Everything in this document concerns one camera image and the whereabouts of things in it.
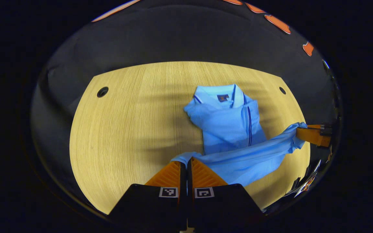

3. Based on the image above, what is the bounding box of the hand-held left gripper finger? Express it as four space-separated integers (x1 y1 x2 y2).
108 161 187 231
187 157 265 232

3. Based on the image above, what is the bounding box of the light blue T-shirt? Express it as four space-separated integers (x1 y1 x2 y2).
171 84 307 187

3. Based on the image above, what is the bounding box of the person's dark printed clothing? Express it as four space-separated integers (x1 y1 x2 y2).
284 159 324 198

